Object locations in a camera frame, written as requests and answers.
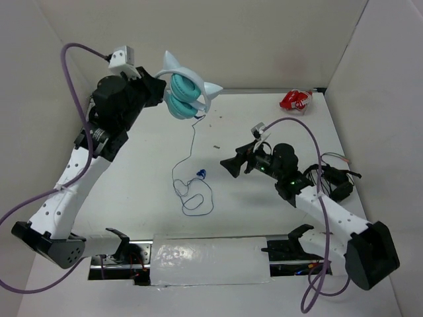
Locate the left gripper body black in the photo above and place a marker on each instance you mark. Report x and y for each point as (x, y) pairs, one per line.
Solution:
(137, 90)

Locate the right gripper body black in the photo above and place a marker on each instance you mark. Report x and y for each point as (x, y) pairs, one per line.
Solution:
(258, 158)

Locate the teal white cat-ear headphones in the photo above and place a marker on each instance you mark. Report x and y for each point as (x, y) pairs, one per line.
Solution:
(189, 93)

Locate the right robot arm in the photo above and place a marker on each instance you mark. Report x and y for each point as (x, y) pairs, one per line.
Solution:
(353, 246)

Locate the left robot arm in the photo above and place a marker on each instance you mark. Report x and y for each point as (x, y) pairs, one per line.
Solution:
(114, 107)

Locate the red crumpled wrapper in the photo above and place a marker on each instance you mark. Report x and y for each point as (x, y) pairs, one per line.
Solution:
(296, 101)

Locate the white taped front panel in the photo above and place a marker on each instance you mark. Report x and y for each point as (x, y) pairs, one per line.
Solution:
(209, 261)

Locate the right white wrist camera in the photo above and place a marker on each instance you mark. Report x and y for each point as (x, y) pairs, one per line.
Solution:
(258, 132)

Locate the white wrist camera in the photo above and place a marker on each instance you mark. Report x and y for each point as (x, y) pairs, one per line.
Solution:
(122, 61)
(258, 132)

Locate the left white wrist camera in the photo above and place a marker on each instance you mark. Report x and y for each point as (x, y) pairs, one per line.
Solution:
(122, 61)

